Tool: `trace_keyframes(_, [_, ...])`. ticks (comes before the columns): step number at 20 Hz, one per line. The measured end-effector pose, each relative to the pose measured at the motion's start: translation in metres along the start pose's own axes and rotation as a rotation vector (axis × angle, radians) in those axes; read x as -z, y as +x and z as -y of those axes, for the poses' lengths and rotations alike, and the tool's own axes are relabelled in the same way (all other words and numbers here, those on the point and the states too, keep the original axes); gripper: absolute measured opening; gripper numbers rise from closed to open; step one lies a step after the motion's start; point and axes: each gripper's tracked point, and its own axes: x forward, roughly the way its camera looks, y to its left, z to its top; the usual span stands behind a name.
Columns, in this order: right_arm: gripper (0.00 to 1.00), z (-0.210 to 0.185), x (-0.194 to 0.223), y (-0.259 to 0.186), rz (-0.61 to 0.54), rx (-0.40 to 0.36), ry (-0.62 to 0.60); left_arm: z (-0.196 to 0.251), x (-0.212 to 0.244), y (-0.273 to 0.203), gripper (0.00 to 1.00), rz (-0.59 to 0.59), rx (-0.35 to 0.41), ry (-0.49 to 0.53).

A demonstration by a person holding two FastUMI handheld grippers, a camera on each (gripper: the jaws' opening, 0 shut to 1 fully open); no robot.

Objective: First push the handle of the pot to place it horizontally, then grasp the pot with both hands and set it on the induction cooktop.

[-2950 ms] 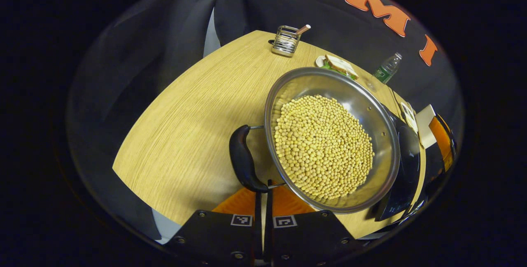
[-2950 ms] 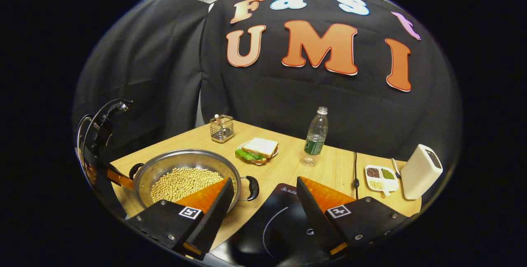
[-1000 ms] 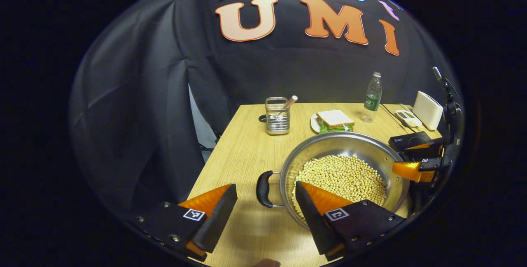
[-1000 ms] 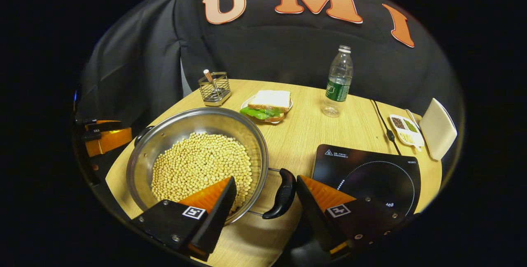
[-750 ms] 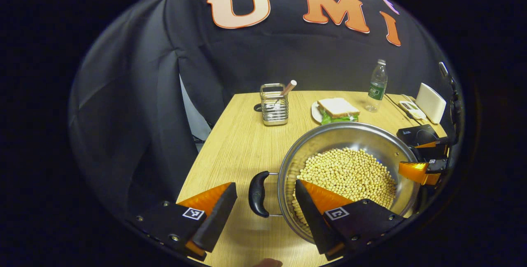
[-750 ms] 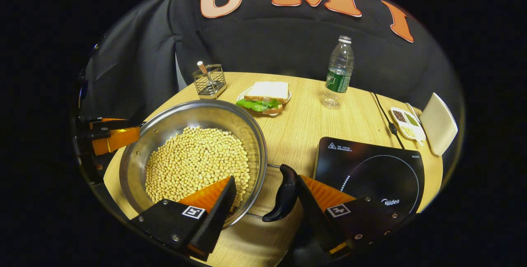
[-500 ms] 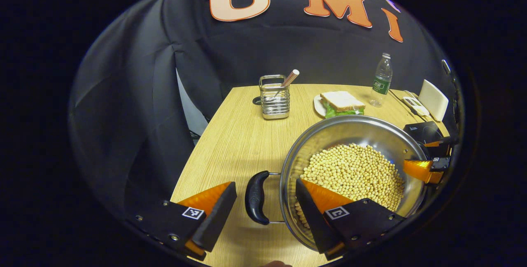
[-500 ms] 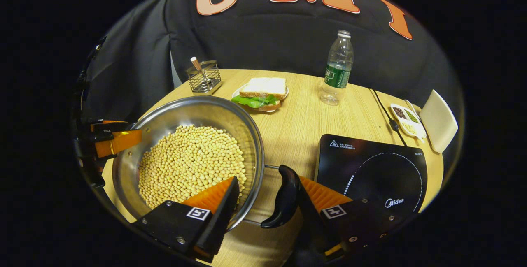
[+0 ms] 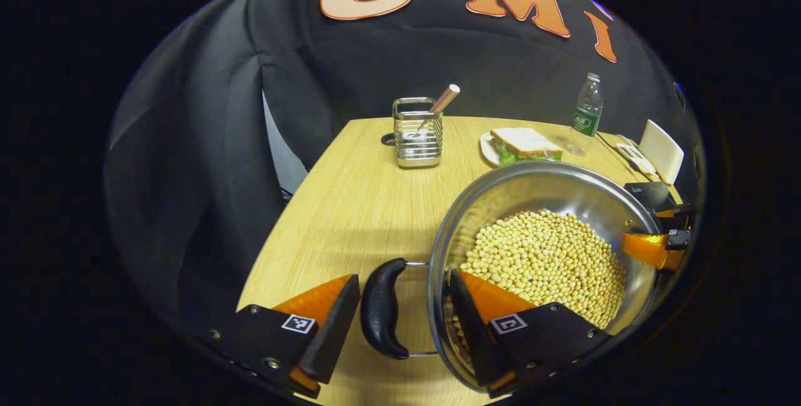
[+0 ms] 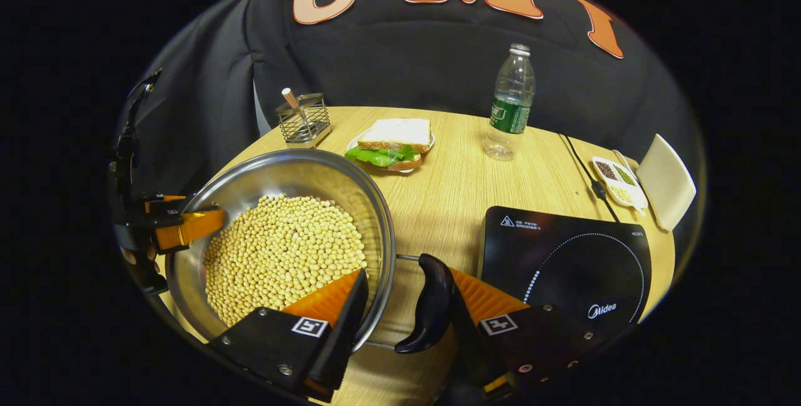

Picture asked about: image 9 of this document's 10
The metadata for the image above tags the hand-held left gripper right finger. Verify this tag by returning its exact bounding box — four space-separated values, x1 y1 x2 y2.
447 268 611 399

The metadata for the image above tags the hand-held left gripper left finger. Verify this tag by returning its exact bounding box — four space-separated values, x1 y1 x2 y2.
207 273 362 400

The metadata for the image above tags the steel pot with black handles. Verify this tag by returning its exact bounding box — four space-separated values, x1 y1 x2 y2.
360 161 665 394

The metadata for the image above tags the white divided dish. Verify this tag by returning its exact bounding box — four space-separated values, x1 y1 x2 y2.
616 142 658 176

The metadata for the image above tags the white toaster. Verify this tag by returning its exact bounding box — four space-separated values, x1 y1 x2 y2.
638 119 685 185

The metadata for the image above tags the pile of soybeans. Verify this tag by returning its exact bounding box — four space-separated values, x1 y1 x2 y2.
444 209 628 363

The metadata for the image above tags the clear plastic water bottle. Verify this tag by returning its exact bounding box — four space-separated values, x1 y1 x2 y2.
568 73 604 156

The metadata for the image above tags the white bread sandwich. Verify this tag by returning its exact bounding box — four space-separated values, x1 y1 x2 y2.
490 128 563 166

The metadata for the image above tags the striped stick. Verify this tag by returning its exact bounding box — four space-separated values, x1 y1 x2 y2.
428 84 461 116

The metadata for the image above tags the wire mesh holder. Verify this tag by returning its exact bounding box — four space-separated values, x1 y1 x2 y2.
392 97 444 169

